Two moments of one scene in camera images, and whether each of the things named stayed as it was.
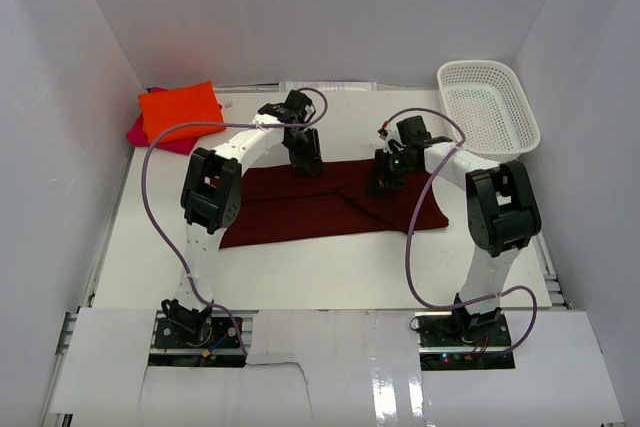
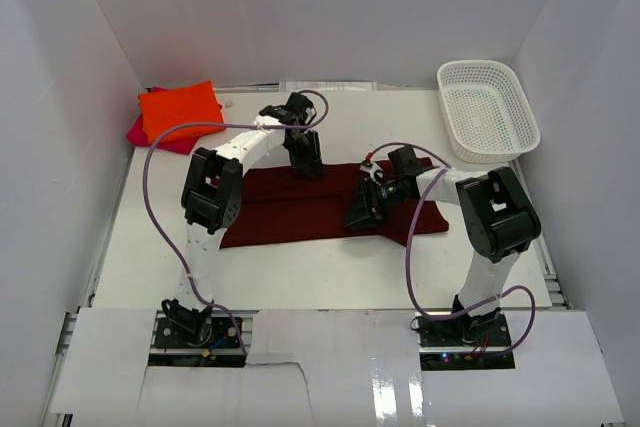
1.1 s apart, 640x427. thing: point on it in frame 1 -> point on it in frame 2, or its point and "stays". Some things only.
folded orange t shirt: [186, 104] stays
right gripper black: [383, 179] -> [370, 202]
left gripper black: [305, 158] stays
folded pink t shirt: [136, 136] stays
